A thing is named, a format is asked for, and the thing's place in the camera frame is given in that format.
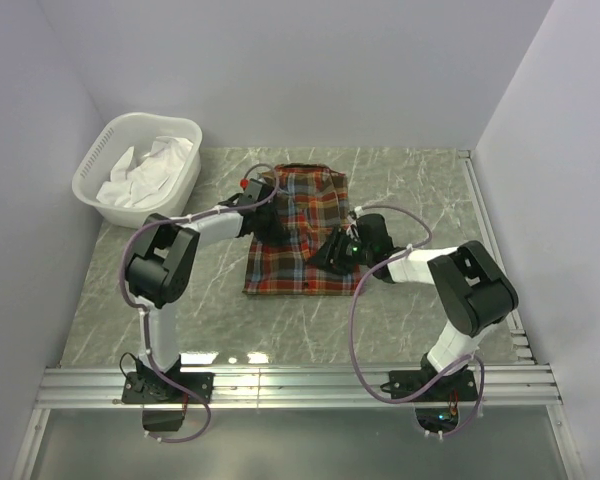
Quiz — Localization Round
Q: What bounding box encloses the aluminium right side rail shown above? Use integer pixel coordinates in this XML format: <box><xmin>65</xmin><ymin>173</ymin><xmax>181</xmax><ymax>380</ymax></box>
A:
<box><xmin>456</xmin><ymin>150</ymin><xmax>537</xmax><ymax>365</ymax></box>

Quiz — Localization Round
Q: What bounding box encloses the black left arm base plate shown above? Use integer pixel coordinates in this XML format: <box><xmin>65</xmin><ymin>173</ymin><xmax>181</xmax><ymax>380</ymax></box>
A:
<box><xmin>121</xmin><ymin>371</ymin><xmax>214</xmax><ymax>405</ymax></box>

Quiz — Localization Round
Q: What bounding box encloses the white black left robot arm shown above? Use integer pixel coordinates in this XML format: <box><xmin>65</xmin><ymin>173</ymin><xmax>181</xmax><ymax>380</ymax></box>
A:
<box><xmin>120</xmin><ymin>178</ymin><xmax>287</xmax><ymax>402</ymax></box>

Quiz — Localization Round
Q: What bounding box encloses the white crumpled shirt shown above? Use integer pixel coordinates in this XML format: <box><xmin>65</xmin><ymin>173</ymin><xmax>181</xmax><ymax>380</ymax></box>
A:
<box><xmin>96</xmin><ymin>136</ymin><xmax>193</xmax><ymax>208</ymax></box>

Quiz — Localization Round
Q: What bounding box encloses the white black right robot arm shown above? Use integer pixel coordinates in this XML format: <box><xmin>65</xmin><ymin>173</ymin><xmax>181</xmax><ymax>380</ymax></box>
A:
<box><xmin>307</xmin><ymin>213</ymin><xmax>519</xmax><ymax>400</ymax></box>

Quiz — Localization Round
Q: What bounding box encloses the red brown plaid shirt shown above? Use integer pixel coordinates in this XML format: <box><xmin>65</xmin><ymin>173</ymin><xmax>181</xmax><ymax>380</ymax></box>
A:
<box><xmin>243</xmin><ymin>163</ymin><xmax>361</xmax><ymax>296</ymax></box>

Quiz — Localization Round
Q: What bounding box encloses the white plastic laundry basket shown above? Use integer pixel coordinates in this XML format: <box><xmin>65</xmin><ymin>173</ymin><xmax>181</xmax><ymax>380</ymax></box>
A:
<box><xmin>72</xmin><ymin>112</ymin><xmax>203</xmax><ymax>228</ymax></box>

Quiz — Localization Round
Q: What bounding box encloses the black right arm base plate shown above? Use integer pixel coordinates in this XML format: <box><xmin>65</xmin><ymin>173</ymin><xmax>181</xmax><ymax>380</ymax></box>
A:
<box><xmin>380</xmin><ymin>368</ymin><xmax>478</xmax><ymax>403</ymax></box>

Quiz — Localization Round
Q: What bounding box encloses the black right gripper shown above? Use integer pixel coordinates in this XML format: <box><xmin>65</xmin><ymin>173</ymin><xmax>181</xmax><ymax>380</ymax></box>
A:
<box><xmin>308</xmin><ymin>226</ymin><xmax>374</xmax><ymax>276</ymax></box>

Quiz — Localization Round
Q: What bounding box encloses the aluminium mounting rail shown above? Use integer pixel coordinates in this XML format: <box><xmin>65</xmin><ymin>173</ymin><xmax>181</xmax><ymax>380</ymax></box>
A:
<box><xmin>34</xmin><ymin>364</ymin><xmax>562</xmax><ymax>410</ymax></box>

